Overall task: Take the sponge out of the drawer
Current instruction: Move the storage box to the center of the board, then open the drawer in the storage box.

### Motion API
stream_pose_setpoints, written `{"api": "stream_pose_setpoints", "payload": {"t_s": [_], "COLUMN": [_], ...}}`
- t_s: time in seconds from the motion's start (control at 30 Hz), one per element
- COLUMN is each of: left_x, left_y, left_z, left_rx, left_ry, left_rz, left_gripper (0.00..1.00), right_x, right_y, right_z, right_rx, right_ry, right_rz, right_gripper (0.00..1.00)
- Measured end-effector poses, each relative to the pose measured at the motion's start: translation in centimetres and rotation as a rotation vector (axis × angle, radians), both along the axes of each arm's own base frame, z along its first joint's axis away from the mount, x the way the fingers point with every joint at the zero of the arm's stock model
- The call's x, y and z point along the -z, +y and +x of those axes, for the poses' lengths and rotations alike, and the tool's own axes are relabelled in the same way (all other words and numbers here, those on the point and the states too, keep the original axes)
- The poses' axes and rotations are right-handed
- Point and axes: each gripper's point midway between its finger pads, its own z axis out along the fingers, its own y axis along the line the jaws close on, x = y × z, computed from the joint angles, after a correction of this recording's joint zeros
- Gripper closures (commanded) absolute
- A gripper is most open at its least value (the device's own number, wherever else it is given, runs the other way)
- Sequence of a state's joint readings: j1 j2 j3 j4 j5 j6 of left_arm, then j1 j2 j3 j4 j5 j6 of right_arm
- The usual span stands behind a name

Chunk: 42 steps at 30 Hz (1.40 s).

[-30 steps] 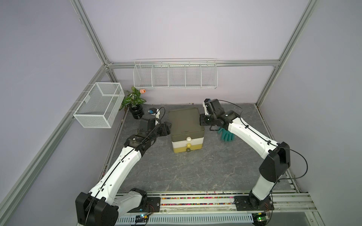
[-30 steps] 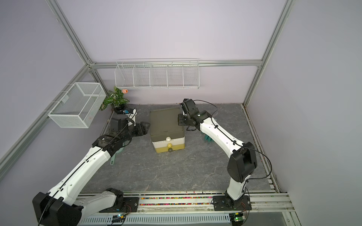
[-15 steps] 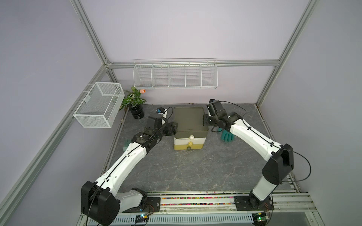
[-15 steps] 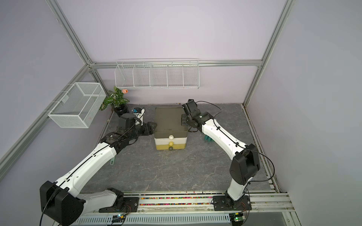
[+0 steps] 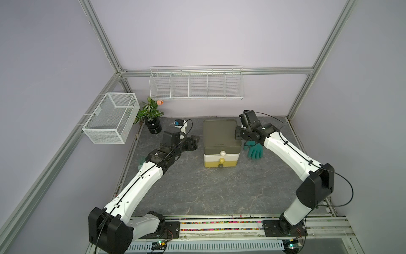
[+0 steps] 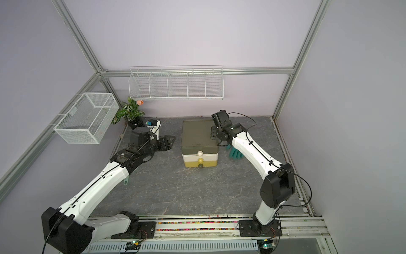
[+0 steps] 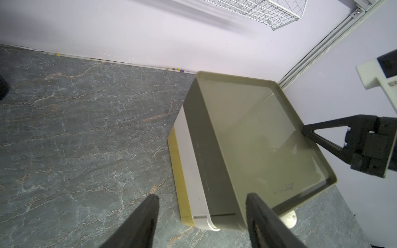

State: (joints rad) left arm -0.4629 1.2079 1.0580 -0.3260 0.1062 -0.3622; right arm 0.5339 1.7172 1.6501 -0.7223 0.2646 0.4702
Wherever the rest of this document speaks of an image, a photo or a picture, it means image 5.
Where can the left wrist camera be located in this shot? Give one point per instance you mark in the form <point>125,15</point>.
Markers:
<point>181,124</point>

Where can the potted green plant black pot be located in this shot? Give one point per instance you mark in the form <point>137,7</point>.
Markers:
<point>149,115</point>

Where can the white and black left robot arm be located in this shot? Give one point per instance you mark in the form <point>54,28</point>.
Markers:
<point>110,228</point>

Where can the olive three-drawer storage box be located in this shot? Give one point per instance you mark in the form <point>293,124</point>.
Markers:
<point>221,148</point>

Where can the long white wire shelf basket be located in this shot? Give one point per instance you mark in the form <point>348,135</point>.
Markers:
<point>197,82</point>

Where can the light green dustpan brush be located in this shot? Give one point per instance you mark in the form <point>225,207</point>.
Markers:
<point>141,162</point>

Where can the green rubber glove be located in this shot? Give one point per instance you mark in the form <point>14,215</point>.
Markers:
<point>254,149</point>

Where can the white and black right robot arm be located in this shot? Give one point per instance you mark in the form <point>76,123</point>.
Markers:
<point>317,179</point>

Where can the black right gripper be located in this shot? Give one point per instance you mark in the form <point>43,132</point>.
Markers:
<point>237,134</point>

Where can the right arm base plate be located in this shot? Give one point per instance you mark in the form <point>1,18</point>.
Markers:
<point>269,228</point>

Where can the white slotted cable duct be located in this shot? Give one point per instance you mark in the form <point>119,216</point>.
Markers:
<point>199,247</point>

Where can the white wire cube basket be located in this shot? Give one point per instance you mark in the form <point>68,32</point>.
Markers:
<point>112,120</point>

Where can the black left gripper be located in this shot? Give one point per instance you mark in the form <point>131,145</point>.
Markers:
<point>192,144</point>

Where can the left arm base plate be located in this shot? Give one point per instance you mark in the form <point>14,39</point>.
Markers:
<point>171,229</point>

